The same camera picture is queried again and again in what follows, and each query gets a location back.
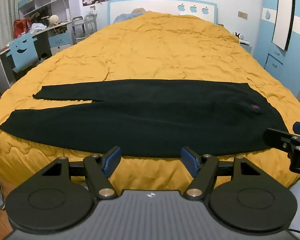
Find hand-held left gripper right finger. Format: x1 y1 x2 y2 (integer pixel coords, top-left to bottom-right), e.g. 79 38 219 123
181 146 264 200

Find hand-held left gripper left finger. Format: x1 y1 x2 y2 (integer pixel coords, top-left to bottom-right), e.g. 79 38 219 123
40 146 122 199

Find black pants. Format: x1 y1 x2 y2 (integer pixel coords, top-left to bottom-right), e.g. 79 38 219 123
0 79 290 158

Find blue wardrobe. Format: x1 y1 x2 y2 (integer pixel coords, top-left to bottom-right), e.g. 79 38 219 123
259 0 300 101

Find yellow quilted blanket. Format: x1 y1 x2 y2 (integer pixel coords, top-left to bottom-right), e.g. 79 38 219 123
0 12 300 192

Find black framed mirror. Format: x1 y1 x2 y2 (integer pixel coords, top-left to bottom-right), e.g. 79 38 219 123
271 0 296 52

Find blue drawer unit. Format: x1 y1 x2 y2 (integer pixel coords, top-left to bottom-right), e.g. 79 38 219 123
49 32 72 56

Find blue chair with face cutout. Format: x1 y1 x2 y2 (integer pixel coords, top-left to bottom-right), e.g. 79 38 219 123
9 33 38 73

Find blue pillow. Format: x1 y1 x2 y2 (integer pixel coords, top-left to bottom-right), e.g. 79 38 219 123
113 12 141 25

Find grey desk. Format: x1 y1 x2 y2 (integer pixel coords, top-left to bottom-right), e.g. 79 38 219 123
0 19 74 90

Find white crumpled cloth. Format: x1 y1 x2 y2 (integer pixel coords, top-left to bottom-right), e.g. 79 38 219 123
31 22 47 33

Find blue and white headboard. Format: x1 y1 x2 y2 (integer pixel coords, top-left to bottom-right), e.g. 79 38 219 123
107 0 218 26

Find red bag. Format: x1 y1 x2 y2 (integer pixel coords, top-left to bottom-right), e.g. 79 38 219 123
13 18 32 38

